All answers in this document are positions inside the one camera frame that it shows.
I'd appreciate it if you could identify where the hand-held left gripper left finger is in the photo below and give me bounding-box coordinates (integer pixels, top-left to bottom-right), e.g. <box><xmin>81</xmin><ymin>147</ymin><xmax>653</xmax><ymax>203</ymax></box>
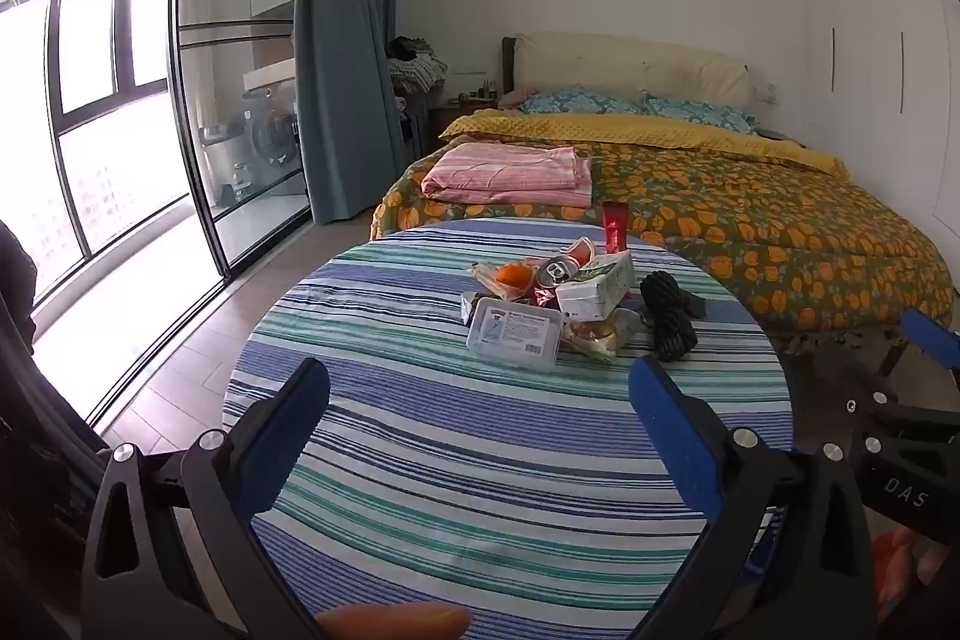
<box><xmin>79</xmin><ymin>356</ymin><xmax>335</xmax><ymax>640</ymax></box>

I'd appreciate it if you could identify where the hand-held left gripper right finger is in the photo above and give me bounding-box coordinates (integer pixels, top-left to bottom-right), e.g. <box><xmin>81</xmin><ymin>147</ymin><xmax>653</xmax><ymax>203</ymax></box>
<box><xmin>628</xmin><ymin>355</ymin><xmax>878</xmax><ymax>640</ymax></box>

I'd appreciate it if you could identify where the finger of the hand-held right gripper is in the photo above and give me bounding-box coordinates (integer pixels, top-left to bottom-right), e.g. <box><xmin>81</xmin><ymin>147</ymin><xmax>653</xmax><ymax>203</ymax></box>
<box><xmin>832</xmin><ymin>381</ymin><xmax>960</xmax><ymax>450</ymax></box>
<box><xmin>902</xmin><ymin>308</ymin><xmax>960</xmax><ymax>380</ymax></box>

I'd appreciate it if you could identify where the clear bread wrapper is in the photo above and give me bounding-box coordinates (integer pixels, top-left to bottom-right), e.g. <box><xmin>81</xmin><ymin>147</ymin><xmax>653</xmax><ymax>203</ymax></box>
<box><xmin>564</xmin><ymin>308</ymin><xmax>646</xmax><ymax>360</ymax></box>

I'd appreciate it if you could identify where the black rope bundle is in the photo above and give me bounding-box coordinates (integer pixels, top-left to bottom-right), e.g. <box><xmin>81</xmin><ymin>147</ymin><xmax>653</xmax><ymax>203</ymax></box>
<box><xmin>639</xmin><ymin>271</ymin><xmax>698</xmax><ymax>362</ymax></box>

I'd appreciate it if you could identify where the white green carton box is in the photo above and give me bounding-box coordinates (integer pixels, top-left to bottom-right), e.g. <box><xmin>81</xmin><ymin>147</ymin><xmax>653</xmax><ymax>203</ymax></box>
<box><xmin>556</xmin><ymin>251</ymin><xmax>637</xmax><ymax>322</ymax></box>

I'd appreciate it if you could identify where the clear plastic lidded container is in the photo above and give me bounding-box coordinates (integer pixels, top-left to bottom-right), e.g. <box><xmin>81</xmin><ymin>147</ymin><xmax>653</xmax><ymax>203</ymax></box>
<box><xmin>465</xmin><ymin>299</ymin><xmax>565</xmax><ymax>372</ymax></box>

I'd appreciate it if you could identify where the crushed red drink can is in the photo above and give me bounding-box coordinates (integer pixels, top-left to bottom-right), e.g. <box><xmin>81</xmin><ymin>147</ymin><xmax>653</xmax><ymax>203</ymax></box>
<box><xmin>529</xmin><ymin>257</ymin><xmax>578</xmax><ymax>305</ymax></box>

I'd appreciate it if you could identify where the red snack packet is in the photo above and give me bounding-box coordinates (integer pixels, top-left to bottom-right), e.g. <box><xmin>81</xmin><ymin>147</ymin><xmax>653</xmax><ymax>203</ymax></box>
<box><xmin>602</xmin><ymin>201</ymin><xmax>631</xmax><ymax>255</ymax></box>

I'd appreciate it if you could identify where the orange patterned plastic bag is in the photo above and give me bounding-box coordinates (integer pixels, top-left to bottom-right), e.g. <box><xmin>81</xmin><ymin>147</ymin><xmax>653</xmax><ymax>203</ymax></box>
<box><xmin>471</xmin><ymin>261</ymin><xmax>537</xmax><ymax>301</ymax></box>

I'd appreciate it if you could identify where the person's right hand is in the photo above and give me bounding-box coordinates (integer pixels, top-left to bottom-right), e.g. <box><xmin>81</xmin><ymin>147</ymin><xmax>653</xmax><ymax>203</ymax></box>
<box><xmin>871</xmin><ymin>526</ymin><xmax>955</xmax><ymax>640</ymax></box>

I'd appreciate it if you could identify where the person's left hand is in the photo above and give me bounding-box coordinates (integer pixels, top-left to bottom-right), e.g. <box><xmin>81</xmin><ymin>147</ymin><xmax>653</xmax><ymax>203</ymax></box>
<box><xmin>315</xmin><ymin>604</ymin><xmax>472</xmax><ymax>640</ymax></box>

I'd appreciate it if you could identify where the patterned bed skirt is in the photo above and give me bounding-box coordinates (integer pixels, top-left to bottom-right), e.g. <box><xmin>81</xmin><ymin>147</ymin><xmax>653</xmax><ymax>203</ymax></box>
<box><xmin>780</xmin><ymin>308</ymin><xmax>960</xmax><ymax>348</ymax></box>

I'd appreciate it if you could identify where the blue green striped tablecloth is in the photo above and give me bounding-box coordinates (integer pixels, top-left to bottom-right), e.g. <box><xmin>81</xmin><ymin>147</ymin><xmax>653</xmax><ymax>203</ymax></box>
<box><xmin>221</xmin><ymin>218</ymin><xmax>796</xmax><ymax>640</ymax></box>

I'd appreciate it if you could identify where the orange floral green duvet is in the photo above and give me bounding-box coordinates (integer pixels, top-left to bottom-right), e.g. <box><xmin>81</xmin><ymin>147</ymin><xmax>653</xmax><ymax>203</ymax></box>
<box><xmin>370</xmin><ymin>122</ymin><xmax>957</xmax><ymax>333</ymax></box>

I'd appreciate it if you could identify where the dark cloth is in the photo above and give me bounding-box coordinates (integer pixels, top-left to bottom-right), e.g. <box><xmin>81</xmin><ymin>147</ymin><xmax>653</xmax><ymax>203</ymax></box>
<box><xmin>0</xmin><ymin>220</ymin><xmax>113</xmax><ymax>640</ymax></box>

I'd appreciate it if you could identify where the white wardrobe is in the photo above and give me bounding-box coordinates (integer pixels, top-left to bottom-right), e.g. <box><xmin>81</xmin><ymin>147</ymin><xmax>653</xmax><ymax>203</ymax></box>
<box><xmin>791</xmin><ymin>0</ymin><xmax>960</xmax><ymax>296</ymax></box>

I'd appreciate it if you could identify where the washing machine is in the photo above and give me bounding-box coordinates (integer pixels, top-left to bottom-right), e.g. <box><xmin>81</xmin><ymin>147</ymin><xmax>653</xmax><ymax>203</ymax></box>
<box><xmin>251</xmin><ymin>107</ymin><xmax>302</xmax><ymax>170</ymax></box>

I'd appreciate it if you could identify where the yellow dotted blanket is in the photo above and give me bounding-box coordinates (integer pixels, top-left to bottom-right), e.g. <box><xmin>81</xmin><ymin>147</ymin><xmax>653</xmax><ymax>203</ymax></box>
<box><xmin>439</xmin><ymin>109</ymin><xmax>852</xmax><ymax>176</ymax></box>

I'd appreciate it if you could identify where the pink folded bed sheet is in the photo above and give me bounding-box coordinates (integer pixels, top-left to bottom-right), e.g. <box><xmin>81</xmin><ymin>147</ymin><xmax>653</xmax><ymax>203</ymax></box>
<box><xmin>420</xmin><ymin>143</ymin><xmax>593</xmax><ymax>210</ymax></box>

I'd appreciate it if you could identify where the teal floral pillow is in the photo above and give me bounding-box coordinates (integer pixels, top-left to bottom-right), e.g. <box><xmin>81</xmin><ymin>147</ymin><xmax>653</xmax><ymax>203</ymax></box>
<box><xmin>643</xmin><ymin>96</ymin><xmax>758</xmax><ymax>135</ymax></box>
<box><xmin>520</xmin><ymin>89</ymin><xmax>647</xmax><ymax>116</ymax></box>

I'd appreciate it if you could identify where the black framed window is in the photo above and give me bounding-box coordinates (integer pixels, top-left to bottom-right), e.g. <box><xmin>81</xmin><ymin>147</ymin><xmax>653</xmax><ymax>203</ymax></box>
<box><xmin>0</xmin><ymin>0</ymin><xmax>190</xmax><ymax>304</ymax></box>

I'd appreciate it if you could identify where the black framed glass sliding door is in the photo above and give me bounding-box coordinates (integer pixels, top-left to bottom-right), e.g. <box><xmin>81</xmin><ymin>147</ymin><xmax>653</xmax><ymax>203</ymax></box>
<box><xmin>166</xmin><ymin>0</ymin><xmax>312</xmax><ymax>277</ymax></box>

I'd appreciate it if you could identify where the dark wooden nightstand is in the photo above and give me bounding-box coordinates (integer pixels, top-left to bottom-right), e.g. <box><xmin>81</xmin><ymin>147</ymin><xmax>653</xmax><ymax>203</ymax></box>
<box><xmin>429</xmin><ymin>100</ymin><xmax>500</xmax><ymax>140</ymax></box>

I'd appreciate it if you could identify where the cream padded headboard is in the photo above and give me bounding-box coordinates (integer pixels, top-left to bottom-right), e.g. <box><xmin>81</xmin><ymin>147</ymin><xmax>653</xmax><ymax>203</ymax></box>
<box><xmin>501</xmin><ymin>31</ymin><xmax>753</xmax><ymax>109</ymax></box>

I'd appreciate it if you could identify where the pile of clothes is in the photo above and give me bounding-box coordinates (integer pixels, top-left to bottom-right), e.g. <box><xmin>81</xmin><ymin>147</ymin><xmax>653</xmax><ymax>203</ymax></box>
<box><xmin>386</xmin><ymin>36</ymin><xmax>449</xmax><ymax>94</ymax></box>

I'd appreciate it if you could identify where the blue grey curtain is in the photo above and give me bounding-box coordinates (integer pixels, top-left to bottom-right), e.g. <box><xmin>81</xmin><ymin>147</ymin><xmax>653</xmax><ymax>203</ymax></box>
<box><xmin>294</xmin><ymin>0</ymin><xmax>402</xmax><ymax>227</ymax></box>

